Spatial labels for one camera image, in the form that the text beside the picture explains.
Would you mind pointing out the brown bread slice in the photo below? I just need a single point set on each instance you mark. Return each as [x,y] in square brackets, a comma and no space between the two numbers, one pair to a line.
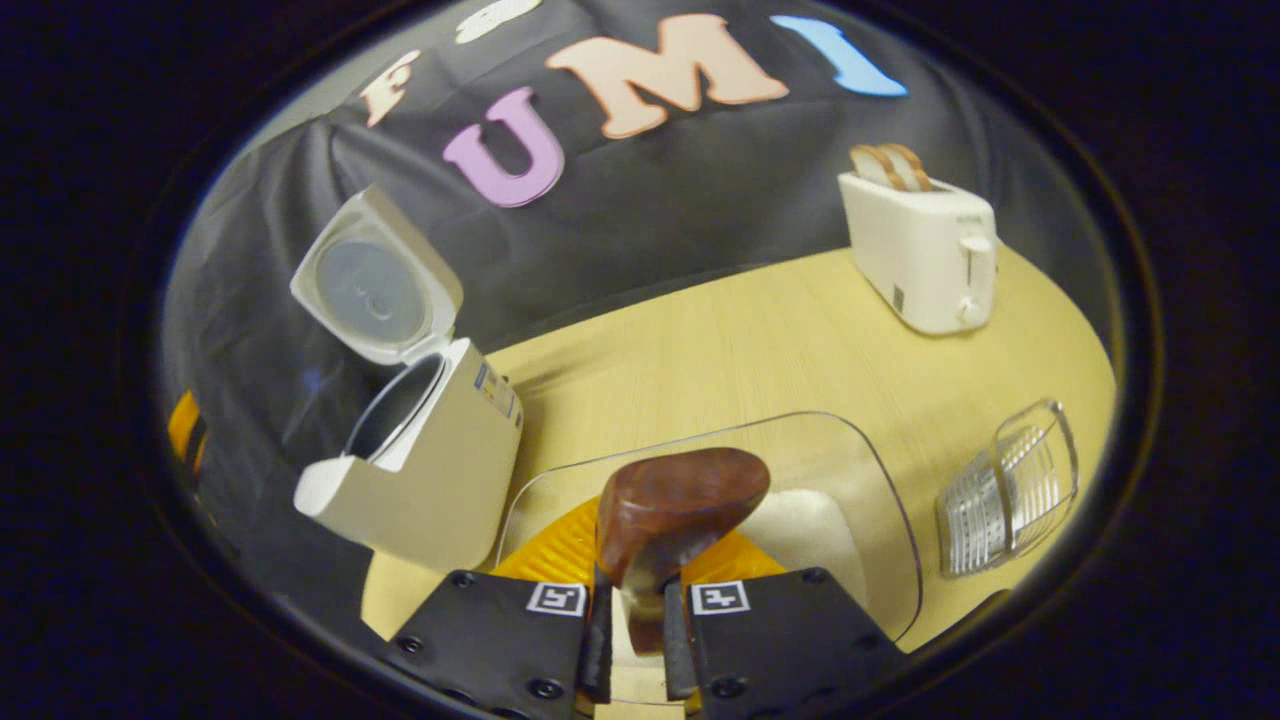
[912,165]
[875,167]

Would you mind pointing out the white toaster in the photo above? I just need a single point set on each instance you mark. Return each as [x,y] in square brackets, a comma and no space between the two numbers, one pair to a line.
[920,260]

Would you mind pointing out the brown wooden spoon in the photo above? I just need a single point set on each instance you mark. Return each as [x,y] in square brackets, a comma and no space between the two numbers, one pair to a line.
[680,500]

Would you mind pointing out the black backdrop cloth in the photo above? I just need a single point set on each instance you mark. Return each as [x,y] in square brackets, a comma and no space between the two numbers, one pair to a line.
[650,200]

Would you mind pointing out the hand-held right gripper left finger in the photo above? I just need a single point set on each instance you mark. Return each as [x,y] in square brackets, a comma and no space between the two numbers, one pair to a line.
[598,650]

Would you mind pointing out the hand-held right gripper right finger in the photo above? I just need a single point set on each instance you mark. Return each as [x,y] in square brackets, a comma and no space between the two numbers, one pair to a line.
[678,650]

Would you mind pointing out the clear plastic tray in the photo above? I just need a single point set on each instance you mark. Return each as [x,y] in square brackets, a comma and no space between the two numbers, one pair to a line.
[850,460]

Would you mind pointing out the white rice cooker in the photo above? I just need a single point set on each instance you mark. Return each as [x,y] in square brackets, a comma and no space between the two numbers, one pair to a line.
[440,480]

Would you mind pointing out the clear chopstick holder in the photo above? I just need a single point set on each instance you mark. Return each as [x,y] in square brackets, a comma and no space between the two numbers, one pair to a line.
[1010,490]

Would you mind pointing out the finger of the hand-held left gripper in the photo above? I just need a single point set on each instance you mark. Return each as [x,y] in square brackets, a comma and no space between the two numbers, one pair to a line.
[183,430]

